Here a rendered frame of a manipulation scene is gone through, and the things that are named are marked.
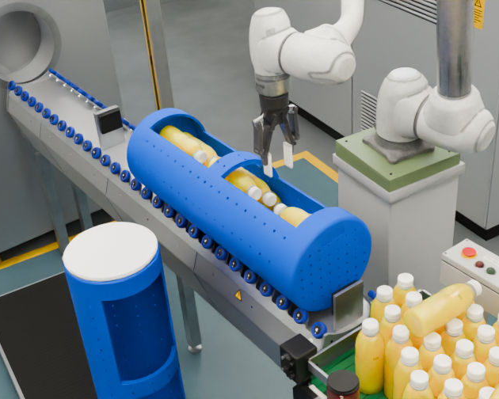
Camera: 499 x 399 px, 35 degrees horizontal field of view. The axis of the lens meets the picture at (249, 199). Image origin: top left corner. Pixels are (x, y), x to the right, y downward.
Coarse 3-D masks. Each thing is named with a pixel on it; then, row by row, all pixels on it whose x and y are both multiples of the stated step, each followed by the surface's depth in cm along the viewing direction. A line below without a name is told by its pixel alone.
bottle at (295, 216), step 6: (282, 210) 216; (288, 210) 213; (294, 210) 212; (300, 210) 212; (282, 216) 214; (288, 216) 211; (294, 216) 210; (300, 216) 210; (306, 216) 209; (294, 222) 210; (300, 222) 208
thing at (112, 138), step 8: (96, 112) 296; (104, 112) 296; (112, 112) 296; (96, 120) 296; (104, 120) 295; (112, 120) 298; (120, 120) 300; (104, 128) 297; (112, 128) 299; (120, 128) 303; (104, 136) 300; (112, 136) 303; (120, 136) 305; (104, 144) 302; (112, 144) 304
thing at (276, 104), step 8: (264, 96) 196; (280, 96) 196; (288, 96) 198; (264, 104) 197; (272, 104) 196; (280, 104) 196; (264, 112) 198; (272, 112) 199; (264, 120) 201; (280, 120) 202
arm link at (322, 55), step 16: (352, 0) 190; (352, 16) 186; (304, 32) 182; (320, 32) 180; (336, 32) 180; (352, 32) 184; (288, 48) 181; (304, 48) 178; (320, 48) 176; (336, 48) 175; (288, 64) 182; (304, 64) 178; (320, 64) 176; (336, 64) 175; (352, 64) 177; (304, 80) 183; (320, 80) 178; (336, 80) 177
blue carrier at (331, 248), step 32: (160, 128) 263; (192, 128) 271; (128, 160) 259; (160, 160) 244; (192, 160) 235; (224, 160) 230; (256, 160) 231; (160, 192) 248; (192, 192) 231; (224, 192) 221; (288, 192) 238; (224, 224) 220; (256, 224) 210; (288, 224) 203; (320, 224) 200; (352, 224) 205; (256, 256) 210; (288, 256) 200; (320, 256) 202; (352, 256) 211; (288, 288) 202; (320, 288) 208
